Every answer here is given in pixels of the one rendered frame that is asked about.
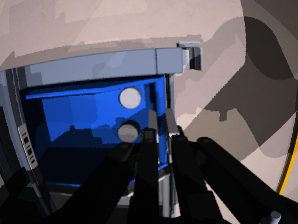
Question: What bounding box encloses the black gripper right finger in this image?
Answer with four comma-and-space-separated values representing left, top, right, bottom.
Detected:
165, 108, 298, 224

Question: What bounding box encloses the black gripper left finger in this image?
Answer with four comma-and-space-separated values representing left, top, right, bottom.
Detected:
35, 109, 160, 224

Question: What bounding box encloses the yellow bar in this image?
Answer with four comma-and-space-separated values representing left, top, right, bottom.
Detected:
276, 116, 298, 195

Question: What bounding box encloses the grey round disc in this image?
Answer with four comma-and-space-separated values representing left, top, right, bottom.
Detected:
118, 122, 138, 142
120, 87, 141, 109

